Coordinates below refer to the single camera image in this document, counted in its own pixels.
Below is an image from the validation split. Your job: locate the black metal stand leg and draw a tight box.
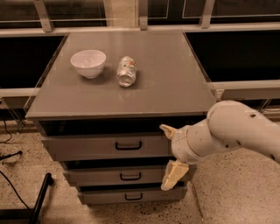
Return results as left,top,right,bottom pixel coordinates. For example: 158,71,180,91
0,171,54,224

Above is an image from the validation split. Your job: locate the grey top drawer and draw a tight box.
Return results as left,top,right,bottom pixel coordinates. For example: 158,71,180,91
42,133,172,161

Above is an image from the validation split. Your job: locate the grey drawer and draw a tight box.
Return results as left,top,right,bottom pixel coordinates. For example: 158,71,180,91
42,133,172,161
62,164,198,187
78,185,186,205

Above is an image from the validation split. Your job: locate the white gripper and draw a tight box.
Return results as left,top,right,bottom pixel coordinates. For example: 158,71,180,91
159,124,201,191

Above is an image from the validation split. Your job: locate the grey bottom drawer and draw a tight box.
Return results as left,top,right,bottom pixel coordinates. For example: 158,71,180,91
78,185,186,205

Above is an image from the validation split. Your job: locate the metal window railing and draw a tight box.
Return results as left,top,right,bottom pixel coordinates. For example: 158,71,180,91
0,0,279,109

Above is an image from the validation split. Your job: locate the grey drawer cabinet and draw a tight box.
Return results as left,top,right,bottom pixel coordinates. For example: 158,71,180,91
26,31,215,193

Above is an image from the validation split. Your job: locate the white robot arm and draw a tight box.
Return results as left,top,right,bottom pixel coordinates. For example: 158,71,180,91
160,101,280,191

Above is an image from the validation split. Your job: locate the white ceramic bowl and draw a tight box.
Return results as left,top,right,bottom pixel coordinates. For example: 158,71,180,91
70,50,107,79

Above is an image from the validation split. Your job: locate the crushed aluminium can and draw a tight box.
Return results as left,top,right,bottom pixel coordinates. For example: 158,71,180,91
116,56,137,88

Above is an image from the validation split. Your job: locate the grey middle drawer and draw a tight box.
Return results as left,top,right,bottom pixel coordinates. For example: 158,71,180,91
62,164,198,187

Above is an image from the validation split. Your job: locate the black floor cable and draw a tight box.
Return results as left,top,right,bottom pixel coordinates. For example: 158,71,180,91
0,170,31,210

